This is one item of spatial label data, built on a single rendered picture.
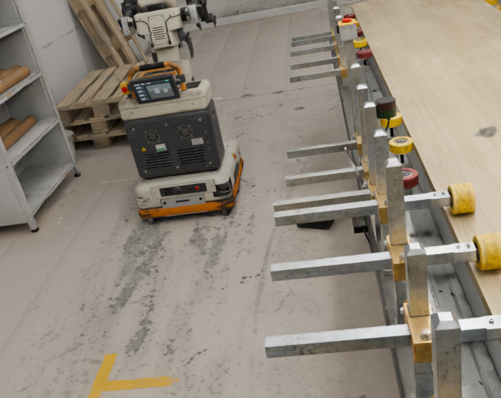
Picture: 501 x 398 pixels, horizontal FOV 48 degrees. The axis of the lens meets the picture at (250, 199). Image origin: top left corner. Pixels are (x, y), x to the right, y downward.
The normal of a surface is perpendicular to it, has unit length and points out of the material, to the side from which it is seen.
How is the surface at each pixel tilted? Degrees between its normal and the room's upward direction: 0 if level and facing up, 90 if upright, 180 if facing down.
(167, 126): 90
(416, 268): 90
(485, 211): 0
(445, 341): 90
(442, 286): 0
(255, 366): 0
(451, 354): 90
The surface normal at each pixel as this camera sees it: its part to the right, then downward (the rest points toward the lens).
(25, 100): -0.07, 0.48
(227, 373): -0.18, -0.87
